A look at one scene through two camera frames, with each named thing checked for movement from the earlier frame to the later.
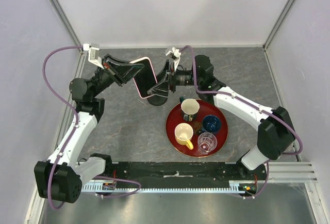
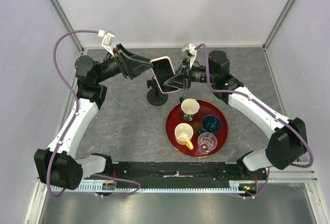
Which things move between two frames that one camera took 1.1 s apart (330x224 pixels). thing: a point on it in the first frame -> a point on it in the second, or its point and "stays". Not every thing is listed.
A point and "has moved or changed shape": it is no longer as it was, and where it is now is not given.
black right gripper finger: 161,89 -> 178,82
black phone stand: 157,100 stays
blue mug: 211,124 stays
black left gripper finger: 113,59 -> 121,47
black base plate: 179,172 stays
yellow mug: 183,134 stays
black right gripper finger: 162,75 -> 180,73
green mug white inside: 190,108 stays
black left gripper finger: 128,71 stays
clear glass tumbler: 207,142 stays
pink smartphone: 146,78 has moved or changed shape
